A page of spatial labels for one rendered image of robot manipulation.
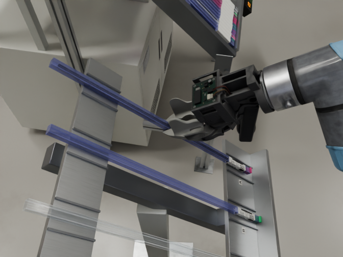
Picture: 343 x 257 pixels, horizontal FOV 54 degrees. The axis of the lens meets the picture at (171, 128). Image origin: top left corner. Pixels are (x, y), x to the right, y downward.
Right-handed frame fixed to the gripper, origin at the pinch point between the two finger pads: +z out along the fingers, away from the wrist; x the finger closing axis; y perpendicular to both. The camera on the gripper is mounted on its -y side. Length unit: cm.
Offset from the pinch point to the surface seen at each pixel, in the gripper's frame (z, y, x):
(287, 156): 3, -107, -46
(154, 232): 15.0, -17.5, 14.0
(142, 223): 13.2, -10.5, 14.0
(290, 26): -10, -115, -143
